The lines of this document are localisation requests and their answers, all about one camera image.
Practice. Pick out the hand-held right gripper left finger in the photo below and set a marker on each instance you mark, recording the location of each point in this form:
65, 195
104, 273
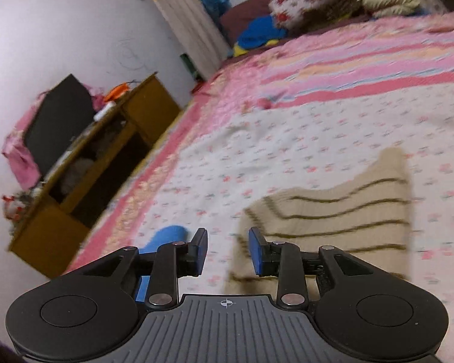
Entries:
200, 251

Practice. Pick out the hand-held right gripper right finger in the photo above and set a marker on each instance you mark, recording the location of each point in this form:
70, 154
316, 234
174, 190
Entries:
255, 251

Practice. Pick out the teal knit garment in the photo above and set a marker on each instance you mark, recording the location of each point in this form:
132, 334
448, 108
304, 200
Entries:
168, 236

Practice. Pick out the beige striped knit sweater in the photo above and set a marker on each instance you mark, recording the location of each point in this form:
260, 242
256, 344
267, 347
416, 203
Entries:
344, 211

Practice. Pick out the pink floral bedspread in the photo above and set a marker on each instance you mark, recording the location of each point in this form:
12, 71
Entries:
287, 140

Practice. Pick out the wooden cabinet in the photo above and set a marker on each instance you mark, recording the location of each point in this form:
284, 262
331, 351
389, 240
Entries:
41, 242

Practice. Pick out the white bottle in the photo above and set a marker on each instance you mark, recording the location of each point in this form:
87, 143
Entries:
104, 111

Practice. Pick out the orange tool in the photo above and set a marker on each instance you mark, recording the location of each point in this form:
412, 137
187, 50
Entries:
115, 91

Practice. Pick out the red and white toy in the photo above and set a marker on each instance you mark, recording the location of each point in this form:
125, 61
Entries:
13, 206

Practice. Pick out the black television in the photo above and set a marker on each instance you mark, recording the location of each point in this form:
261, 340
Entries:
56, 121

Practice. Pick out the pink cloth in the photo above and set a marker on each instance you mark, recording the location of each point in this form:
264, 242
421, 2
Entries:
21, 162

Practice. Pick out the blue and yellow cloth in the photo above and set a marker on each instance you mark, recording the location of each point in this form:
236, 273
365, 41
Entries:
257, 32

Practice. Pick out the beige curtain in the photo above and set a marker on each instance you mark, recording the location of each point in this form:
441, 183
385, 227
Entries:
189, 19

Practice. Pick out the maroon sofa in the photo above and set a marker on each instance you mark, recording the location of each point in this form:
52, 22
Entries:
242, 13

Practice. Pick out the blue bag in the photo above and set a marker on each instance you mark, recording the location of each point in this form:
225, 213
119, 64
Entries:
212, 3

